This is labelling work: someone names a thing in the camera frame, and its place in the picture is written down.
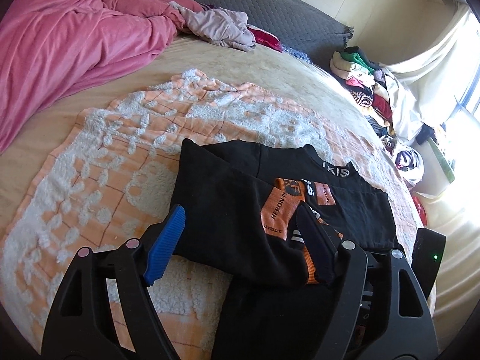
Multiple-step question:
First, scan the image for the grey quilted headboard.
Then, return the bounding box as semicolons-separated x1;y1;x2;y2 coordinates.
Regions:
194;0;354;69

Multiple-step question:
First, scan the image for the pile of mixed clothes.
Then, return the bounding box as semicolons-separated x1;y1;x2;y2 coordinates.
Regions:
329;50;424;189

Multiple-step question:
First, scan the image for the mauve crumpled garment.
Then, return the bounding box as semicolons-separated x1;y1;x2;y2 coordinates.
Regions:
169;2;256;52

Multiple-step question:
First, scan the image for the red satin cloth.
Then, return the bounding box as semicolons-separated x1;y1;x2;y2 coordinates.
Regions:
247;24;283;53

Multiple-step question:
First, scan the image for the white curtain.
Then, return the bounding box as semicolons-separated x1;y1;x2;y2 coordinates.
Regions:
381;3;480;233

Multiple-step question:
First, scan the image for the pink duvet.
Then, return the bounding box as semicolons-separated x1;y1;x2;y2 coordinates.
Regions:
1;0;203;150

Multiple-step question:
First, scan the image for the beige bed cover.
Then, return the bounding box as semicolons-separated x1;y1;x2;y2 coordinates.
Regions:
0;33;440;308

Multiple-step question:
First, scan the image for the black sweatshirt with orange cuffs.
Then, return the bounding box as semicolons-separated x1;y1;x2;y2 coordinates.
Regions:
171;139;400;359

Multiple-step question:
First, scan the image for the blue patterned cloth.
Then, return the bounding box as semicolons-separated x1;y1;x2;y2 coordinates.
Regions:
281;44;312;63

